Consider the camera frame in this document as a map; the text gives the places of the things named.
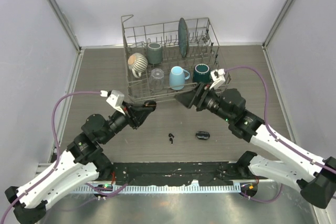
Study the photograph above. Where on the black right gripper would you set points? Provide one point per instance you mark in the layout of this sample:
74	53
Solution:
196	97

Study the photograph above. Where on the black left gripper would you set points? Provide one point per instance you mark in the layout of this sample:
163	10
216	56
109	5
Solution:
137	114

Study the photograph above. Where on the small black earbud case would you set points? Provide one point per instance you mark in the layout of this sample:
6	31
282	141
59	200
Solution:
150	104

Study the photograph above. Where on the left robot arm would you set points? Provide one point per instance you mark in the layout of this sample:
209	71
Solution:
81	162

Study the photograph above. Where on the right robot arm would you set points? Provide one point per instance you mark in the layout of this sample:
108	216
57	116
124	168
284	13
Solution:
309	174

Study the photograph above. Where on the light blue mug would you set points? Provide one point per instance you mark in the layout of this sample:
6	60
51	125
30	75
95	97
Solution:
177	78

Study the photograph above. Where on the dark green mug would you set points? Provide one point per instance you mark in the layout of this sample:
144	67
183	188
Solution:
201	73

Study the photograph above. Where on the clear glass tumbler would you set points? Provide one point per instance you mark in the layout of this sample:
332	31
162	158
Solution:
156	80

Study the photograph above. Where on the striped ceramic mug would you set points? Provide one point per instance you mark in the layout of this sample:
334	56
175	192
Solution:
137	64

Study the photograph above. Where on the grey ceramic cup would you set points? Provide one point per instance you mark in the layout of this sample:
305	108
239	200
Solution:
154	53

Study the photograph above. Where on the dark teal plate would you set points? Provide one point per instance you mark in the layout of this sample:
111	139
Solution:
183	37

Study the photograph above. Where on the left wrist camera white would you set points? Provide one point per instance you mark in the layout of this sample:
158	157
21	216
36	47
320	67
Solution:
114	99

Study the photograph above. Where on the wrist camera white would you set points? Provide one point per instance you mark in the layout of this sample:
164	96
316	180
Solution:
218	78
114	99

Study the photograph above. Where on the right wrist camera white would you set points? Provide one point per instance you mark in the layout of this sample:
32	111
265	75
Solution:
218	78

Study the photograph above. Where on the metal wire dish rack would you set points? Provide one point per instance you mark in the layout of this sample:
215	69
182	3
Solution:
203	48

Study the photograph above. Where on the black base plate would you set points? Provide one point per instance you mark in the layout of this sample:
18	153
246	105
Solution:
176	173

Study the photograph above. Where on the white slotted cable duct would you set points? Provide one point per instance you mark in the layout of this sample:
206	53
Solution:
193	188

